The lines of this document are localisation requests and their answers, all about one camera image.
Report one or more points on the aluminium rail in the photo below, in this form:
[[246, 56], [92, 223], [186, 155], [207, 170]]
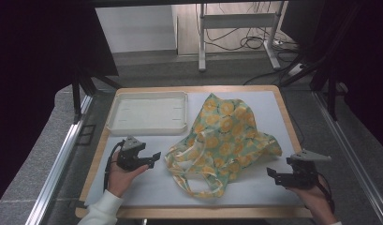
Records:
[[59, 156], [351, 156]]

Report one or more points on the black metal stand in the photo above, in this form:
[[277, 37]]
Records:
[[76, 93], [331, 93]]

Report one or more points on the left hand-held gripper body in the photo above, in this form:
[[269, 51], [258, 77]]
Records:
[[129, 157]]

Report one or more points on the white power strip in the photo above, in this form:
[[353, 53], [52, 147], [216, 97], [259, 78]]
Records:
[[296, 70]]

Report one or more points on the white metal desk frame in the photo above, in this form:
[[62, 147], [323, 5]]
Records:
[[236, 21]]

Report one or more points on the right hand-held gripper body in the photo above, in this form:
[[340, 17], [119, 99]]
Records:
[[303, 175]]

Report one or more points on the wooden framed work board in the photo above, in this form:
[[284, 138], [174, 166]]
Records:
[[154, 187]]

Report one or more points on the green orange-print shopping bag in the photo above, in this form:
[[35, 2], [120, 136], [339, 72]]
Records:
[[223, 131]]

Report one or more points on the person's left hand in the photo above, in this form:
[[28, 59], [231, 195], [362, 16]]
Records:
[[119, 181]]

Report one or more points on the white plastic tray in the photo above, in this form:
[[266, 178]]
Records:
[[148, 114]]

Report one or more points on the black curtain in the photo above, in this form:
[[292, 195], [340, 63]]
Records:
[[364, 62], [33, 62]]

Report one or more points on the person's right hand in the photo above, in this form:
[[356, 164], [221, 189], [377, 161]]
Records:
[[318, 203]]

